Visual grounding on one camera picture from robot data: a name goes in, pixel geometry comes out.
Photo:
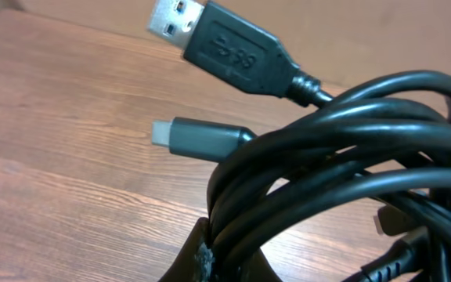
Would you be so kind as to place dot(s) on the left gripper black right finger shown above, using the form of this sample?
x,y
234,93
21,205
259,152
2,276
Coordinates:
x,y
256,269

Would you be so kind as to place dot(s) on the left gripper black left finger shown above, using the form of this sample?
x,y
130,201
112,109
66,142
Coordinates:
x,y
195,260

